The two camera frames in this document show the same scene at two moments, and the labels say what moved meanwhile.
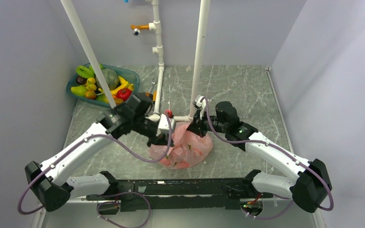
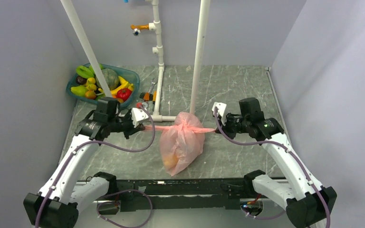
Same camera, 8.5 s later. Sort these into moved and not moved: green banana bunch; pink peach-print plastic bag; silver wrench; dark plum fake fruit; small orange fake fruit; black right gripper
Moved: pink peach-print plastic bag; black right gripper
Not moved: small orange fake fruit; silver wrench; dark plum fake fruit; green banana bunch
